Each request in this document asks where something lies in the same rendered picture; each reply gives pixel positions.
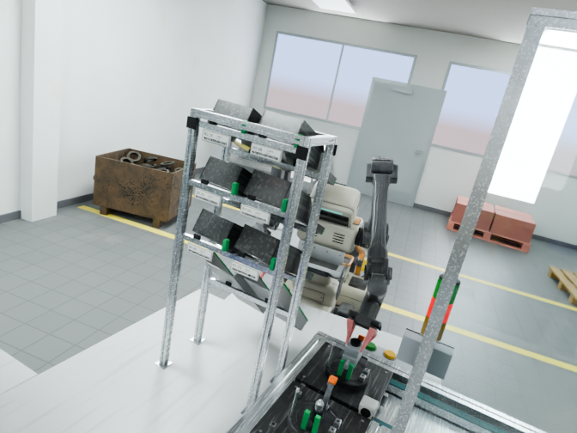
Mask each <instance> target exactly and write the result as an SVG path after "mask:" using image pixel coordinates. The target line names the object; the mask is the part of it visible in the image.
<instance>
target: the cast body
mask: <svg viewBox="0 0 577 433"><path fill-rule="evenodd" d="M362 345H363V343H362V342H361V341H360V340H359V339H358V338H350V339H349V341H348V343H347V344H346V345H345V348H344V352H343V356H342V359H343V360H345V364H344V369H346V370H347V369H348V367H349V365H350V363H353V364H354V368H355V366H356V365H357V363H358V361H359V360H360V358H361V355H362V353H360V351H361V347H362Z"/></svg>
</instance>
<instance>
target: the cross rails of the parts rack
mask: <svg viewBox="0 0 577 433"><path fill-rule="evenodd" d="M197 126H198V127H202V128H204V129H208V130H211V131H217V132H220V133H223V134H226V135H229V136H233V137H238V138H241V139H245V140H248V141H251V142H254V143H260V144H263V145H266V146H270V147H273V148H276V149H281V150H285V151H288V152H291V153H295V152H296V148H294V146H293V145H290V144H286V143H280V142H277V141H274V140H270V139H268V138H261V137H258V136H255V135H252V134H248V133H245V134H243V133H240V131H236V130H233V129H229V128H226V127H223V126H219V125H212V124H209V123H207V122H204V121H201V120H197ZM228 153H232V154H235V155H238V156H243V157H246V158H249V159H252V160H255V161H258V162H263V163H266V164H270V165H272V166H275V167H279V168H284V169H287V170H289V171H293V172H294V171H295V167H294V166H293V165H291V164H287V163H285V162H281V163H280V162H274V161H272V160H268V159H265V158H262V157H259V156H254V155H251V154H250V153H248V152H246V151H243V150H240V149H235V148H232V147H229V148H228ZM305 175H307V176H310V177H313V178H316V179H318V178H319V173H318V172H314V171H312V170H308V169H306V172H305ZM188 185H191V186H195V187H197V188H200V189H203V190H205V191H208V192H213V193H215V194H217V195H220V196H223V197H225V198H222V203H224V204H227V205H230V206H233V207H235V208H238V209H240V207H241V204H240V203H242V204H247V205H250V206H252V207H255V208H258V209H260V210H264V211H267V212H269V213H272V214H270V220H271V221H274V222H277V223H281V224H284V219H282V217H284V218H285V215H286V212H282V211H281V209H279V208H277V207H274V206H272V205H269V204H265V203H262V202H259V201H257V200H255V201H252V200H250V199H248V198H247V197H244V196H241V195H239V194H235V195H232V194H231V192H229V191H226V190H223V189H221V188H218V187H215V186H212V185H205V184H203V183H201V181H198V180H194V179H189V183H188ZM229 198H230V199H229ZM231 199H232V200H231ZM234 200H235V201H238V202H240V203H238V202H235V201H234ZM273 214H275V215H273ZM276 215H277V216H276ZM294 229H298V230H300V231H303V232H307V226H305V225H302V224H299V223H296V222H295V225H294ZM181 239H184V240H186V241H189V242H192V243H194V244H196V245H199V246H200V247H204V248H207V249H209V250H210V251H213V252H215V253H219V254H221V255H223V256H226V257H228V258H230V259H233V260H236V261H238V262H240V263H242V264H244V265H248V266H250V267H252V268H255V269H257V270H260V271H262V272H265V273H267V274H270V275H271V276H273V273H274V271H271V270H270V266H269V265H267V264H265V263H263V262H260V261H258V260H256V259H253V258H250V257H248V256H246V257H245V258H242V257H240V256H238V254H237V253H234V252H232V250H231V249H228V250H227V251H225V252H224V251H222V246H220V245H218V244H212V243H210V242H207V241H204V240H202V239H200V240H198V239H195V238H193V235H189V234H187V233H182V236H181ZM283 277H284V278H287V279H288V280H291V281H293V282H295V280H296V277H297V276H295V275H293V274H290V273H288V272H284V274H283Z"/></svg>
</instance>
